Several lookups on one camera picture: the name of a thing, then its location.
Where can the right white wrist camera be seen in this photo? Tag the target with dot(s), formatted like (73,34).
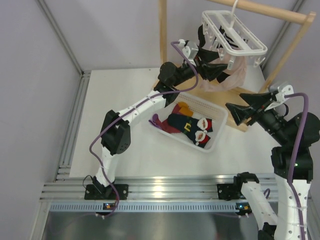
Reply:
(279,91)

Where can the grey slotted cable duct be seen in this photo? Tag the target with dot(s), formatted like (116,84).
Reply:
(132,206)

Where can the aluminium mounting rail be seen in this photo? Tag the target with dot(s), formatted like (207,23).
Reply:
(141,189)

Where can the maroon purple sock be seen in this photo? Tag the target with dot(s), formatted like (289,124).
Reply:
(162,125)

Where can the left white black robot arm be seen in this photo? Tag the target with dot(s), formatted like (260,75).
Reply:
(115,134)

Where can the maroon orange sock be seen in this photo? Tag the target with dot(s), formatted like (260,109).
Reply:
(181,108)

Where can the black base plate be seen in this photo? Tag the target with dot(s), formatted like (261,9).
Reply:
(93,192)
(228,192)

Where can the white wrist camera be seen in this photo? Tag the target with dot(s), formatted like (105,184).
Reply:
(189,48)
(279,91)

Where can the navy santa sock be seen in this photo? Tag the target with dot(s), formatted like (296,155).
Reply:
(188,124)
(199,138)

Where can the black white striped sock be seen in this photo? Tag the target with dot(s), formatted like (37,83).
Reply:
(229,40)

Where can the black sock on hanger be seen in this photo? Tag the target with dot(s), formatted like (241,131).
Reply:
(201,37)

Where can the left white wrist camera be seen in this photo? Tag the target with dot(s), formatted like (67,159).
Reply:
(189,48)

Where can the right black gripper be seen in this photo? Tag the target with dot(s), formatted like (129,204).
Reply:
(255,100)

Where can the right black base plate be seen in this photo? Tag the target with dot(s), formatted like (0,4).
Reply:
(228,192)

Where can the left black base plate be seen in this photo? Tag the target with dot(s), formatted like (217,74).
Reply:
(93,192)

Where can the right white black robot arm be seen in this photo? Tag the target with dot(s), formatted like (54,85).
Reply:
(291,161)

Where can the white plastic basket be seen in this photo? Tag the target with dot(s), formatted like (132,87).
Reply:
(201,109)

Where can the aluminium corner frame profile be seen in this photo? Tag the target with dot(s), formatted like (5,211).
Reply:
(69,142)

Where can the white plastic clip hanger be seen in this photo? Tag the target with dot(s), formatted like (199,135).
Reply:
(249,45)

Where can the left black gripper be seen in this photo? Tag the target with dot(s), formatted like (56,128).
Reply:
(209,70)

